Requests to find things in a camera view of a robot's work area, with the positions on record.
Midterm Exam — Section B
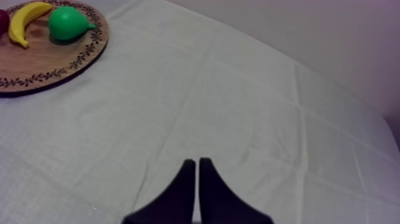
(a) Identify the round wooden board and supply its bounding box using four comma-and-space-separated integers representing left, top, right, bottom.
0, 0, 110, 98

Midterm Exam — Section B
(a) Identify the green toy pear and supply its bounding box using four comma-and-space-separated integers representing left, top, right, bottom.
48, 5, 96, 42

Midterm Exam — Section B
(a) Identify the yellow toy banana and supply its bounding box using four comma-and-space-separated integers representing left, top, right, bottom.
8, 1, 53, 49

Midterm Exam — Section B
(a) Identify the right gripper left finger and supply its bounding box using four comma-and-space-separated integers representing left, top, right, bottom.
122, 158, 197, 224

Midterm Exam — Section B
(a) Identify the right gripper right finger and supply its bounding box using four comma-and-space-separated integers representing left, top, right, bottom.
198, 157, 275, 224

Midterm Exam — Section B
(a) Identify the small red fruit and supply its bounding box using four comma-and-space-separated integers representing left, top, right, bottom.
0, 9, 11, 36

